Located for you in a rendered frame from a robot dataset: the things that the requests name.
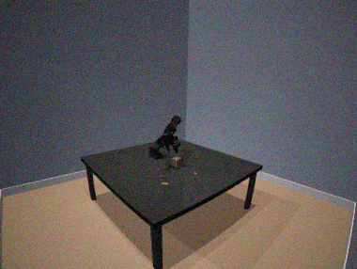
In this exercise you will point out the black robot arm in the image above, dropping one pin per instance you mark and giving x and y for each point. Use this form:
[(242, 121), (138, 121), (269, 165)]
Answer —
[(171, 127)]

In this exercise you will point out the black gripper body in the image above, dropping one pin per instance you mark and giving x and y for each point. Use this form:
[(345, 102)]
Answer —
[(170, 141)]

